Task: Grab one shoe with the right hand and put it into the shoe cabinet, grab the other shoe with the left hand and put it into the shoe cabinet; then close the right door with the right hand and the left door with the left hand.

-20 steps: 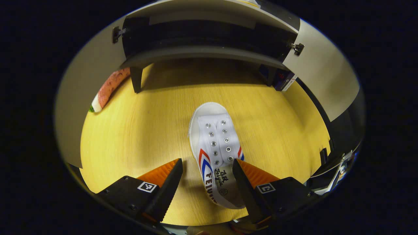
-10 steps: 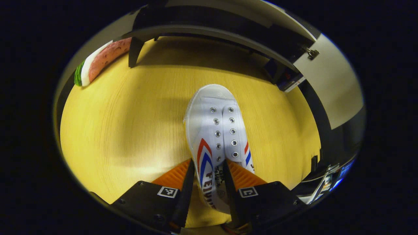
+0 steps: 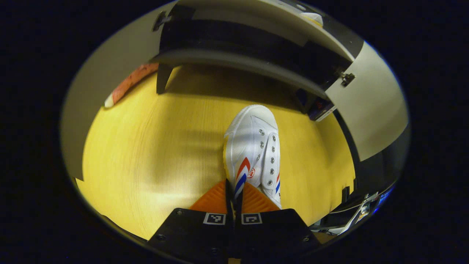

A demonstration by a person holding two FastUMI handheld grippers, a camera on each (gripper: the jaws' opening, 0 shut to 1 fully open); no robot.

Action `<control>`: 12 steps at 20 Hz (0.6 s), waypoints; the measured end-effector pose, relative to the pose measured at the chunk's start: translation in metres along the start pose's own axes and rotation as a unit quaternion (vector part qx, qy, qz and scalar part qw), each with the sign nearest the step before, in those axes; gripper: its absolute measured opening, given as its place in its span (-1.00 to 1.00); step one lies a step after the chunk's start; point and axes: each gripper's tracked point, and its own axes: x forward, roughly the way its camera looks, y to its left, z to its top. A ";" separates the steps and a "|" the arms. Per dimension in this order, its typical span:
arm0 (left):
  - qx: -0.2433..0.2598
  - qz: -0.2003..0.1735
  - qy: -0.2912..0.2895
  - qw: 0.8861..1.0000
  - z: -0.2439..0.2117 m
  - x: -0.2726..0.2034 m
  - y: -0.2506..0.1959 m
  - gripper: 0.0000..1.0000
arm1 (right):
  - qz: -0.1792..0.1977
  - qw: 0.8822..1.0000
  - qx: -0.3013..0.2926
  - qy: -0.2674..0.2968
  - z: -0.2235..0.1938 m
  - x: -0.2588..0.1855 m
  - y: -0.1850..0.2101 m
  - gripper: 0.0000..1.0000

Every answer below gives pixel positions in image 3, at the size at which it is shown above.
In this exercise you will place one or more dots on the white cabinet door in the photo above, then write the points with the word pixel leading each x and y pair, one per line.
pixel 370 110

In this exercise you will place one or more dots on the metal door hinge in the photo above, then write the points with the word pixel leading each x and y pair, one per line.
pixel 346 78

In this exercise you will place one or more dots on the dark blue cardboard box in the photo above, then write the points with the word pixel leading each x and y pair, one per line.
pixel 320 109

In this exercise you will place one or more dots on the white shoe cabinet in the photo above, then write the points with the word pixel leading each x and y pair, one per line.
pixel 238 44

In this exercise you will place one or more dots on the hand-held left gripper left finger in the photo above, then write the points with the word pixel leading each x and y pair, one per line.
pixel 194 238

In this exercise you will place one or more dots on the white canvas shoe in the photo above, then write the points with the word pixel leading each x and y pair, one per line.
pixel 249 143

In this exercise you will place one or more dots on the dark printed object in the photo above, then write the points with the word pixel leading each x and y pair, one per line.
pixel 344 220

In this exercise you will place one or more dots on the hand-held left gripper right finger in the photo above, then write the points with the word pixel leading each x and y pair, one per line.
pixel 274 238

